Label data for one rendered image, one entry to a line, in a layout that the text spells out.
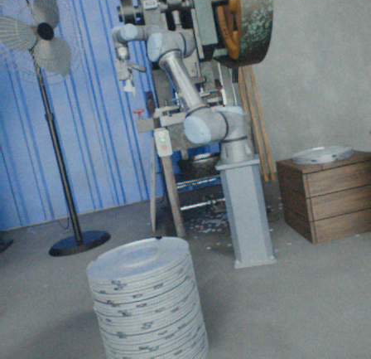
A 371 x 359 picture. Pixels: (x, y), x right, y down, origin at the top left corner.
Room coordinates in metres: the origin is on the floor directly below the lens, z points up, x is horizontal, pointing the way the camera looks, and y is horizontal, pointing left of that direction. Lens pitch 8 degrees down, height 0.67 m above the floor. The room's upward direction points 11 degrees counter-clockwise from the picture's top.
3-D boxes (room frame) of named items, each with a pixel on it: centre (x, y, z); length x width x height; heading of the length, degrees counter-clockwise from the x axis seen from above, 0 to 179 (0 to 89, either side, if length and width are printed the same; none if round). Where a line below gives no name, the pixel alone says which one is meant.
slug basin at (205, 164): (2.41, 0.05, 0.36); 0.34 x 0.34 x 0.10
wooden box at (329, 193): (1.89, -0.55, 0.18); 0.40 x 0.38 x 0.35; 7
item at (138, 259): (1.06, 0.25, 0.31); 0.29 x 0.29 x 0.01
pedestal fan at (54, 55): (2.75, 1.01, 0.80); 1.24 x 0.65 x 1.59; 9
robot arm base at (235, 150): (1.66, -0.11, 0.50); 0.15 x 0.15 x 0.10
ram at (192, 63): (2.37, 0.04, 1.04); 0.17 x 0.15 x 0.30; 9
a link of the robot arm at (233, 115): (1.65, -0.11, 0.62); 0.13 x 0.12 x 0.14; 124
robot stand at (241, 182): (1.66, -0.11, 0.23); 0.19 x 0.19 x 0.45; 83
